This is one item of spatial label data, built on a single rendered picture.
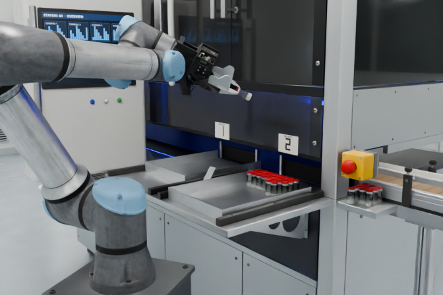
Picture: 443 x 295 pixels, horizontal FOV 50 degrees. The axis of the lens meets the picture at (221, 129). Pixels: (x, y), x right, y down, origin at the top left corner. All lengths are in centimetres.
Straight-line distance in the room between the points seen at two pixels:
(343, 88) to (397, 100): 29
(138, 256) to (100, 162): 102
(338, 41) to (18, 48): 86
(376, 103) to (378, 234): 44
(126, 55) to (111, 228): 37
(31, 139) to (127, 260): 33
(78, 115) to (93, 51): 105
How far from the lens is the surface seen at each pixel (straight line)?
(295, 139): 151
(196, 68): 127
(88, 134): 204
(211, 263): 201
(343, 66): 139
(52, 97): 197
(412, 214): 145
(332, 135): 142
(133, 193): 106
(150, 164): 173
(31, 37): 90
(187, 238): 211
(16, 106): 102
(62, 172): 111
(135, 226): 108
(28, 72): 90
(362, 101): 148
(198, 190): 149
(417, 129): 177
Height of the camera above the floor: 131
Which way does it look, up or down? 9 degrees down
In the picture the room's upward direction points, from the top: straight up
